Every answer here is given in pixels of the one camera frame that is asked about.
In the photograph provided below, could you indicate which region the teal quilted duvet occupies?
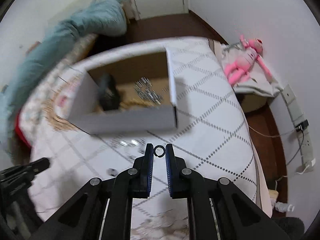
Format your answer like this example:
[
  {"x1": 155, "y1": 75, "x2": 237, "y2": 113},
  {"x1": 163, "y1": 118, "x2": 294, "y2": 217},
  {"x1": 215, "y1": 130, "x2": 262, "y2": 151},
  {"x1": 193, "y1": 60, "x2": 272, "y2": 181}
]
[{"x1": 1, "y1": 0, "x2": 127, "y2": 145}]

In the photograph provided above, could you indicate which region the white cardboard box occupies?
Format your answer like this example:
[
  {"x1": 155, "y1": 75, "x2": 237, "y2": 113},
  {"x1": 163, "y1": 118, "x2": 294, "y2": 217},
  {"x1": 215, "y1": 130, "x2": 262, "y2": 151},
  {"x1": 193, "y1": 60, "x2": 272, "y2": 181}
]
[{"x1": 67, "y1": 47, "x2": 178, "y2": 135}]

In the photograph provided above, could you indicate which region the pink panther plush toy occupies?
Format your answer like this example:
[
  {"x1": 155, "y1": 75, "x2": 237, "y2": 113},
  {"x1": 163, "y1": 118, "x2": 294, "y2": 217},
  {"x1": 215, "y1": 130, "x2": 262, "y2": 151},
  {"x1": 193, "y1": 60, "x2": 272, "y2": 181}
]
[{"x1": 224, "y1": 35, "x2": 272, "y2": 86}]

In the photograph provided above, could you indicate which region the crumpled white plastic bottle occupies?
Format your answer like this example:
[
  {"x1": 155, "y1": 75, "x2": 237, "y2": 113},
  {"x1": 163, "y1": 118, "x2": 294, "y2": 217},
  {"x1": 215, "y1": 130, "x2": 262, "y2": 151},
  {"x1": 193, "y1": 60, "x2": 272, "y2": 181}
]
[{"x1": 274, "y1": 202, "x2": 295, "y2": 213}]

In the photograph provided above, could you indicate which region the black smart watch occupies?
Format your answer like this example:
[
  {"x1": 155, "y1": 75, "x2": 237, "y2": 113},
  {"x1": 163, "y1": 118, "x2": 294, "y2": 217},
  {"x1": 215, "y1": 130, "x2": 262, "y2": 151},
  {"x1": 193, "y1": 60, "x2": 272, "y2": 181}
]
[{"x1": 98, "y1": 73, "x2": 120, "y2": 111}]

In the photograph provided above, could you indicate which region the small black ring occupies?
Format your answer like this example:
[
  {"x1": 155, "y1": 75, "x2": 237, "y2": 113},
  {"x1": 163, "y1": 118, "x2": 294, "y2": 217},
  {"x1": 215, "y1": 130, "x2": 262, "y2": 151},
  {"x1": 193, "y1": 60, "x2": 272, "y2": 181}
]
[{"x1": 153, "y1": 145, "x2": 165, "y2": 158}]

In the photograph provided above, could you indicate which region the grey cloth bag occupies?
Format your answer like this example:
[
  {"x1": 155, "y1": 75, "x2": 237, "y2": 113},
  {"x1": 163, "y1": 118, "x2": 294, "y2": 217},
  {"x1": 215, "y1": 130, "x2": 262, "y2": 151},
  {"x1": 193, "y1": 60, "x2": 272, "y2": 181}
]
[{"x1": 210, "y1": 40, "x2": 284, "y2": 98}]

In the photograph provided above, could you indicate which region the white power strip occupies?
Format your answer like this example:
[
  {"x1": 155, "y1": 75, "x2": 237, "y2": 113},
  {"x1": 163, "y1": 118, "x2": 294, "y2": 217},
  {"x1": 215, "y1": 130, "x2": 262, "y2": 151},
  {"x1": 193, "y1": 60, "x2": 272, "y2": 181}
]
[{"x1": 281, "y1": 85, "x2": 316, "y2": 175}]

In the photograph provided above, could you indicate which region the red blanket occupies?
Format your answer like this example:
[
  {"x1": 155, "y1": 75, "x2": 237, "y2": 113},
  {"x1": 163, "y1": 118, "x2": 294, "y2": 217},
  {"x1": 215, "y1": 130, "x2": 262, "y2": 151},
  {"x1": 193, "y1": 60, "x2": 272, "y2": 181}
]
[{"x1": 14, "y1": 111, "x2": 32, "y2": 150}]

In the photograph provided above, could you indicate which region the black power adapter cable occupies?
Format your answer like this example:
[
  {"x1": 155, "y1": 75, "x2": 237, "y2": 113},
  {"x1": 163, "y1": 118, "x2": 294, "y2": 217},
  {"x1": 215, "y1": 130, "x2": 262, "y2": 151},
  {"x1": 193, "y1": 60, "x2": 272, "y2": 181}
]
[{"x1": 285, "y1": 119, "x2": 309, "y2": 167}]

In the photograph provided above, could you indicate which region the silver chain necklace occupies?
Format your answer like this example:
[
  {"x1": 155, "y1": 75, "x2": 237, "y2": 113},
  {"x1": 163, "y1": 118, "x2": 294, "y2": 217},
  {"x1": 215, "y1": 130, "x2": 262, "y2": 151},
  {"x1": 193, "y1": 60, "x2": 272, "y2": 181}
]
[{"x1": 133, "y1": 77, "x2": 163, "y2": 106}]

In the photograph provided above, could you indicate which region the floral diamond pattern tablecloth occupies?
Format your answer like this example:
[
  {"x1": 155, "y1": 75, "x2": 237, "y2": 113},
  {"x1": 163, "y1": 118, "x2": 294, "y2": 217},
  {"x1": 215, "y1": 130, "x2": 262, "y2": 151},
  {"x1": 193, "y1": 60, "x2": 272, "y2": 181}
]
[{"x1": 28, "y1": 37, "x2": 259, "y2": 239}]

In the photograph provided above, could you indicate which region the small silver earring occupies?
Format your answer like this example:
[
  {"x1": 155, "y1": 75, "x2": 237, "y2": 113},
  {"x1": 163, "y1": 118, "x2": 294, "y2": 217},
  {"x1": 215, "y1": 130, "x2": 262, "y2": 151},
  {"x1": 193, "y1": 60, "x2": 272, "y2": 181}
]
[{"x1": 107, "y1": 168, "x2": 118, "y2": 177}]

